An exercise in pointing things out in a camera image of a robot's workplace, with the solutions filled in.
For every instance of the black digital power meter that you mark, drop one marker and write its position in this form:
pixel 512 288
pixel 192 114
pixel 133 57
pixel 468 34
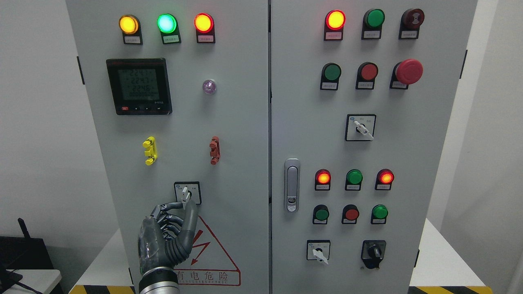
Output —
pixel 139 86

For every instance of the silver door latch handle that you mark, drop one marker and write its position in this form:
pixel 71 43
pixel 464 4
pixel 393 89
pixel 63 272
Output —
pixel 291 184

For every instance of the red push button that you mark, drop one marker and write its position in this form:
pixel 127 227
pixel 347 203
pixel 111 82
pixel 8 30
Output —
pixel 350 214
pixel 366 75

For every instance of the green push button lower right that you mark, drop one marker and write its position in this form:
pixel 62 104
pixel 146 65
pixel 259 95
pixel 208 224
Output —
pixel 379 215

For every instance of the door rotary selector switch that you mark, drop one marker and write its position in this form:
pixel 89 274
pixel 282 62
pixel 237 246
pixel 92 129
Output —
pixel 187 190

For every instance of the green push button upper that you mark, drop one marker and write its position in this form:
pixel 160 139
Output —
pixel 330 75

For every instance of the red lit indicator lower left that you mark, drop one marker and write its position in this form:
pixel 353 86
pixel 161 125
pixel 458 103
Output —
pixel 322 180

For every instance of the grey robotic humanoid hand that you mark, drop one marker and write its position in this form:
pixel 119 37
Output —
pixel 166 236

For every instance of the green indicator lower middle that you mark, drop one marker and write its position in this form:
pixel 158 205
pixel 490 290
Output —
pixel 353 180

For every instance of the grey electrical control cabinet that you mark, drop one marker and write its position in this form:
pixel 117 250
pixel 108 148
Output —
pixel 267 61

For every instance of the red lit indicator lower right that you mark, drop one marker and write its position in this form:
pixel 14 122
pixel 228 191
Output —
pixel 384 179

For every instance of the upper right rotary selector switch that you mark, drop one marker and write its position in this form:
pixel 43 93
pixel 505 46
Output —
pixel 360 127

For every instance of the red terminal clip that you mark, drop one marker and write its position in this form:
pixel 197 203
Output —
pixel 215 150

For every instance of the red-orange indicator light right door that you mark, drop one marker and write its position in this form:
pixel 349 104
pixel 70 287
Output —
pixel 334 25

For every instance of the red emergency stop button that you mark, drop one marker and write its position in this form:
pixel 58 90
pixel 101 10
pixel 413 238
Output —
pixel 406 73

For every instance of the red push button upper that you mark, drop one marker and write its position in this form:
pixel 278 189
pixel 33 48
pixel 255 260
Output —
pixel 366 75

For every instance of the green lit indicator light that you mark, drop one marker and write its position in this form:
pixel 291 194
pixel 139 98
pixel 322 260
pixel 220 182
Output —
pixel 169 29

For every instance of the black rotary knob switch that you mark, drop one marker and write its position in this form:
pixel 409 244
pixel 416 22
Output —
pixel 372 253

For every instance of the silver black robot forearm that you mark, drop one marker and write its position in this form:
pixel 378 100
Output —
pixel 160 280

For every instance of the yellow terminal clip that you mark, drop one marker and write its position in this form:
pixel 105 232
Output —
pixel 150 150

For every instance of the small clear indicator lamp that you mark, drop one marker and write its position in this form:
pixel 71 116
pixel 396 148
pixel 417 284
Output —
pixel 209 86

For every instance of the white table at left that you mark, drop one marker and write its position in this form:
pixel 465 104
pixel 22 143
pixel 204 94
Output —
pixel 46 281

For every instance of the red-orange indicator light left door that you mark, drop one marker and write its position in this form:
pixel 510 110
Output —
pixel 205 28

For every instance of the yellow indicator light top left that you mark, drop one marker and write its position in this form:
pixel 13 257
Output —
pixel 131 28

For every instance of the dark red buzzer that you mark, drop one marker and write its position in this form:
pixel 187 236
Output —
pixel 410 24

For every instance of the red electrical hazard warning sticker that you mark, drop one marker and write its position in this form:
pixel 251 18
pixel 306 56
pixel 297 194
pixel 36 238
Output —
pixel 209 264

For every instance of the yellow black hazard tape left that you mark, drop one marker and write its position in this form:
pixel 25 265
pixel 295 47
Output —
pixel 94 289

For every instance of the green indicator light top right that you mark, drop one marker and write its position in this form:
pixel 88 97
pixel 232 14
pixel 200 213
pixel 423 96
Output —
pixel 372 24

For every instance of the red-orange indicator light door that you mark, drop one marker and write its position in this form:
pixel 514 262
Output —
pixel 205 28
pixel 334 25

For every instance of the green push button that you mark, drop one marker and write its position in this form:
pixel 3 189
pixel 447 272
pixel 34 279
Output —
pixel 379 215
pixel 320 215
pixel 330 75

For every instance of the red lit indicator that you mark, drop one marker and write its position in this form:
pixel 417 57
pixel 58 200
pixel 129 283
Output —
pixel 322 180
pixel 384 179

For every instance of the green push button lower left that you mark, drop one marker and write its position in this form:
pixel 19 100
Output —
pixel 320 215

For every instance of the yellow black hazard tape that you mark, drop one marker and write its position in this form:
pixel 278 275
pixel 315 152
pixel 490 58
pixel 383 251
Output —
pixel 449 290
pixel 94 289

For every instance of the black router with antenna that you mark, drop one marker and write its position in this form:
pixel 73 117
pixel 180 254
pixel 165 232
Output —
pixel 24 253

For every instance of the bottom white rotary selector switch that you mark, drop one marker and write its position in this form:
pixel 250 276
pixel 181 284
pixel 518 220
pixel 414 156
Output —
pixel 318 250

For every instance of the red push button lower middle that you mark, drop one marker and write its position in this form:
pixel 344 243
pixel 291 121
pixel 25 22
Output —
pixel 350 214

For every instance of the yellow black hazard tape right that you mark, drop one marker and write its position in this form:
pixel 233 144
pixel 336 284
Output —
pixel 449 290

